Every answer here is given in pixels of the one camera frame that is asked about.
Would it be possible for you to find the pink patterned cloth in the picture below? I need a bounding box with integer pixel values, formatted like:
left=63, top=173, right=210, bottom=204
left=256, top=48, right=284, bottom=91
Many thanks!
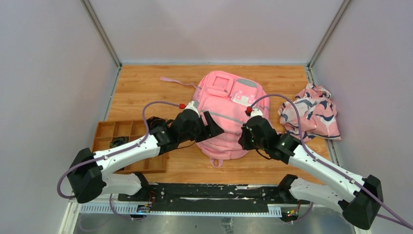
left=278, top=83, right=341, bottom=142

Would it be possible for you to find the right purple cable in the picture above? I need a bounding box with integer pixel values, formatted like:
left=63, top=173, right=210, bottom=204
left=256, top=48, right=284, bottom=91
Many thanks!
left=245, top=94, right=413, bottom=228

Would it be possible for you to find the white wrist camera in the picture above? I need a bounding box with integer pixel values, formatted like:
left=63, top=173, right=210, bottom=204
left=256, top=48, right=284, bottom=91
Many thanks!
left=179, top=100, right=199, bottom=115
left=245, top=107, right=263, bottom=118

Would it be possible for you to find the wooden compartment tray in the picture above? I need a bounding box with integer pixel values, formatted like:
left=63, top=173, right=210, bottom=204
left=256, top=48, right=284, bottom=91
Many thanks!
left=91, top=120, right=169, bottom=174

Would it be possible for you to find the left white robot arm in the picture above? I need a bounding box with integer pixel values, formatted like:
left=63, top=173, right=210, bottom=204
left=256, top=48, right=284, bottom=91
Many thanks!
left=65, top=109, right=224, bottom=204

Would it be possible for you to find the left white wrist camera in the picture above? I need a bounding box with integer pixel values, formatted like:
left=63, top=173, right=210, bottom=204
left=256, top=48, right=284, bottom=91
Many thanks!
left=179, top=100, right=199, bottom=115

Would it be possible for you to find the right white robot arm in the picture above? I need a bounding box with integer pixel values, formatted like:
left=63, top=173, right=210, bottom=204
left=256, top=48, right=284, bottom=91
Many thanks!
left=239, top=116, right=383, bottom=230

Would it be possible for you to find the dark green rolled sock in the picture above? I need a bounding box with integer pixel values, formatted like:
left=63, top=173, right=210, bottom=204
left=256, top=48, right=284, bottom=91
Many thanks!
left=109, top=136, right=129, bottom=149

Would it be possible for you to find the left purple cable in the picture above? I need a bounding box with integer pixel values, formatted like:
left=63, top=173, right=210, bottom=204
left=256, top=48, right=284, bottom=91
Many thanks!
left=57, top=101, right=186, bottom=221

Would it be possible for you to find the pink student backpack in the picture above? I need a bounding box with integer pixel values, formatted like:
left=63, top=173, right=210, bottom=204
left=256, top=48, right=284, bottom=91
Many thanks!
left=160, top=71, right=272, bottom=168

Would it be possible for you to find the purple cable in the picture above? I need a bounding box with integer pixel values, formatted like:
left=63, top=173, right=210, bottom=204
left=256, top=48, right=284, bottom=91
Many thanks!
left=245, top=94, right=413, bottom=228
left=57, top=101, right=186, bottom=221

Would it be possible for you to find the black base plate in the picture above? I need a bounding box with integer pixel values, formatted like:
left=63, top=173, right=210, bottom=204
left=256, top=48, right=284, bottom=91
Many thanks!
left=118, top=183, right=308, bottom=213

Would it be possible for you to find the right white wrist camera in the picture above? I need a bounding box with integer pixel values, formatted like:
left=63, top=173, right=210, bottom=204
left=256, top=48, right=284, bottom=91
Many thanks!
left=245, top=107, right=263, bottom=118

